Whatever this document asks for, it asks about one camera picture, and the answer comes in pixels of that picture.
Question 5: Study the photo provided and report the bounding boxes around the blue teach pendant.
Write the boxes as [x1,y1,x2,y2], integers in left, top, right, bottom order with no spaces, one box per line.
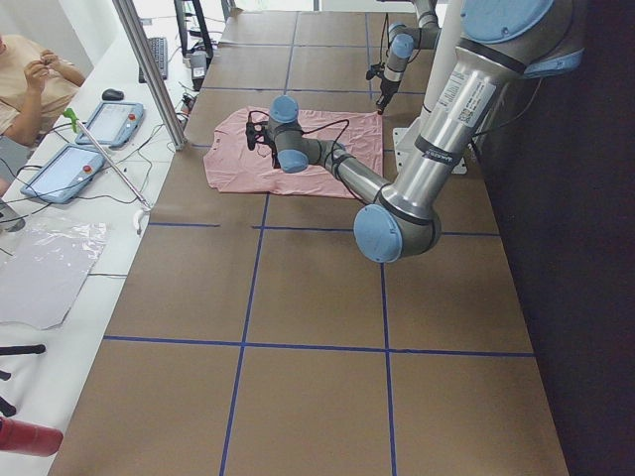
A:
[21,144,104,204]
[84,101,145,148]

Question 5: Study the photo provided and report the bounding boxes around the red fire extinguisher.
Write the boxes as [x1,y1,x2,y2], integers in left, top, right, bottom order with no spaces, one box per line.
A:
[0,416,64,457]

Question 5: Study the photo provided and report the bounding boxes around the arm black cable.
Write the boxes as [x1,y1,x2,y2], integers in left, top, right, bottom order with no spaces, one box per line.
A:
[246,109,350,165]

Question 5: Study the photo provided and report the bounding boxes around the clear plastic bag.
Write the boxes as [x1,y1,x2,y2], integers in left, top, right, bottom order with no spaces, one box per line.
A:
[1,217,108,330]

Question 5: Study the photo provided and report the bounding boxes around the seated person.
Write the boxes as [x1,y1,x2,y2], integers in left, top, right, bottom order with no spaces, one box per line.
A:
[1,35,85,148]

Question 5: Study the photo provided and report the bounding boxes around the pink t-shirt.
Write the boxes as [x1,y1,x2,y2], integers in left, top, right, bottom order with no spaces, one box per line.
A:
[203,106,383,198]

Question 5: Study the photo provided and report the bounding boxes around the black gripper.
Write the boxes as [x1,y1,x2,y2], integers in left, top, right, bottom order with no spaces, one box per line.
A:
[366,62,400,116]
[245,111,276,168]

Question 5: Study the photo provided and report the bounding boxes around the black keyboard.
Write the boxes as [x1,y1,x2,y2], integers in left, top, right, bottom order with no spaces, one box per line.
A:
[148,37,169,79]

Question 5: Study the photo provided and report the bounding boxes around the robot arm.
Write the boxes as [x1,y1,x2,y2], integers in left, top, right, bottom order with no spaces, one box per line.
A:
[245,1,587,263]
[366,0,442,114]

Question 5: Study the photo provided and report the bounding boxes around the black power box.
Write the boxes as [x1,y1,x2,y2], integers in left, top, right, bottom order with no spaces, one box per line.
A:
[189,50,213,91]

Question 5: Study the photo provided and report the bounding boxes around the black computer mouse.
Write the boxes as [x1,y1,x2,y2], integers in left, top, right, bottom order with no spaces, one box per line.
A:
[101,88,125,101]

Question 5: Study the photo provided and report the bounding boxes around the lower blue teach pendant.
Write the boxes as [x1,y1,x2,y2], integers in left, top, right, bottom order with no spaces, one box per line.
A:
[21,144,104,204]

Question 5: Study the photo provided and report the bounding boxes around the upper blue teach pendant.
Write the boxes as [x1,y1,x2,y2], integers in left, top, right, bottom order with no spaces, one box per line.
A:
[84,101,145,148]

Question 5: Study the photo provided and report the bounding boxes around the aluminium frame post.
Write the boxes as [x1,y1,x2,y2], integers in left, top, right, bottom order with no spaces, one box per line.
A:
[112,0,187,151]

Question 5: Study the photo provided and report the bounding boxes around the black camera tripod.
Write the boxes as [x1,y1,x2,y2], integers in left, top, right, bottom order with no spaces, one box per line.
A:
[1,343,47,417]

